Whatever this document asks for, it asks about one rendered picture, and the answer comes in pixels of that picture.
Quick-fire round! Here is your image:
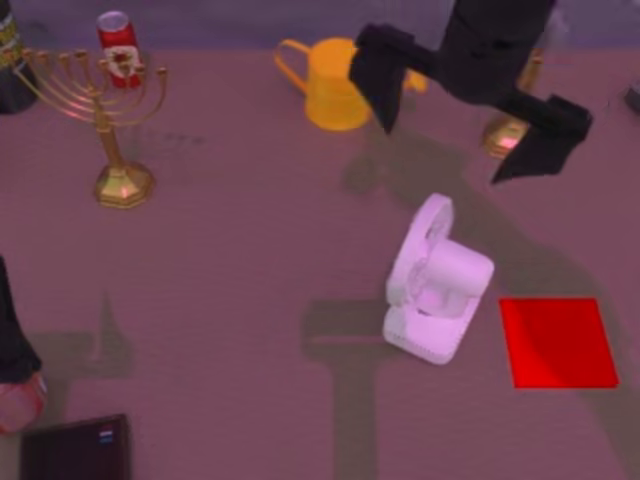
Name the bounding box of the dark bottle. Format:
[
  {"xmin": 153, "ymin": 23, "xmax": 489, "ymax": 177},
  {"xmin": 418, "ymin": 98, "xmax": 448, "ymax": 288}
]
[{"xmin": 0, "ymin": 0, "xmax": 42, "ymax": 115}]

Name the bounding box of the orange watering can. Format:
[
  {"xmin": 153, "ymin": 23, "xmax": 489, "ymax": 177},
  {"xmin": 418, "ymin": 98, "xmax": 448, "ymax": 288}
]
[{"xmin": 273, "ymin": 38, "xmax": 431, "ymax": 133}]

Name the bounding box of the red soda can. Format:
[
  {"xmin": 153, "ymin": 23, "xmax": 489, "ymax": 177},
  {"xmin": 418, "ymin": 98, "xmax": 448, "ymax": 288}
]
[{"xmin": 95, "ymin": 10, "xmax": 145, "ymax": 91}]

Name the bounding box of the white desk fan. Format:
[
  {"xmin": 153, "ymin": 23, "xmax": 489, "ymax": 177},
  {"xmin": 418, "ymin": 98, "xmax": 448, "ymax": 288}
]
[{"xmin": 381, "ymin": 192, "xmax": 497, "ymax": 367}]

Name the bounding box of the red plastic cup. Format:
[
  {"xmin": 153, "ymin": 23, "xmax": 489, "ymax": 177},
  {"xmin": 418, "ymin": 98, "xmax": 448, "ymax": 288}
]
[{"xmin": 0, "ymin": 373, "xmax": 49, "ymax": 435}]

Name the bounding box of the red square mat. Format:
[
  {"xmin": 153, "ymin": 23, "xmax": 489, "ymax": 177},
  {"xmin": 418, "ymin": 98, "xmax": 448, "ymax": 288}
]
[{"xmin": 498, "ymin": 297, "xmax": 622, "ymax": 390}]

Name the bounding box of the gold menorah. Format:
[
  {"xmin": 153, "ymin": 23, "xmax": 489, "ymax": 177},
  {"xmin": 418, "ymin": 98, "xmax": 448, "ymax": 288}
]
[{"xmin": 21, "ymin": 47, "xmax": 170, "ymax": 210}]

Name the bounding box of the black box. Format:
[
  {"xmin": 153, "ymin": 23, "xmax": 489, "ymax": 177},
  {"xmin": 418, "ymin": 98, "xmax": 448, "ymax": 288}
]
[{"xmin": 19, "ymin": 413, "xmax": 133, "ymax": 480}]

